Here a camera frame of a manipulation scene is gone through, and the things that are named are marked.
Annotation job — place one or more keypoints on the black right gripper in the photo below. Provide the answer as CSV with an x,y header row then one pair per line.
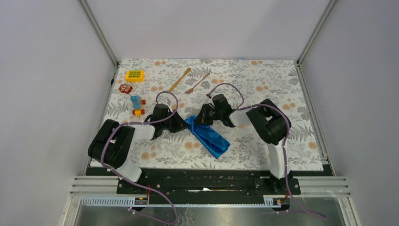
x,y
202,118

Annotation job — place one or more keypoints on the wooden spoon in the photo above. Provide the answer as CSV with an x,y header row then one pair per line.
x,y
188,70

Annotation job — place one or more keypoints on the red owl toy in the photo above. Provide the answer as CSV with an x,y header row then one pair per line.
x,y
125,88

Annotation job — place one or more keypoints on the floral tablecloth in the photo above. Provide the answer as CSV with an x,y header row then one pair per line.
x,y
243,82

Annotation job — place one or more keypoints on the wooden fork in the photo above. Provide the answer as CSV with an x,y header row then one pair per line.
x,y
199,82

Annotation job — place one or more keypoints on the blue cloth napkin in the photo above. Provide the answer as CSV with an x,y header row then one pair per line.
x,y
213,141

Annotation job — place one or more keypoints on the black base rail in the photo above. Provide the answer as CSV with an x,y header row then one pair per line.
x,y
211,186

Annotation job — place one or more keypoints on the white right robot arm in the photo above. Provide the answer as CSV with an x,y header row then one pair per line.
x,y
270,123

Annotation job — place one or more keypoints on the blue toy train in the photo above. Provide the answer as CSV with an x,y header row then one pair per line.
x,y
138,104

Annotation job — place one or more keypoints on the yellow green toy block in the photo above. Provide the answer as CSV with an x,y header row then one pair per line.
x,y
135,76

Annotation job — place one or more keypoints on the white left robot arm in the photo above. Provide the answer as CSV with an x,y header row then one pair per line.
x,y
111,145

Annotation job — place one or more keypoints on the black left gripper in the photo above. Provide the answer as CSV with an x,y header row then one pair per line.
x,y
180,124

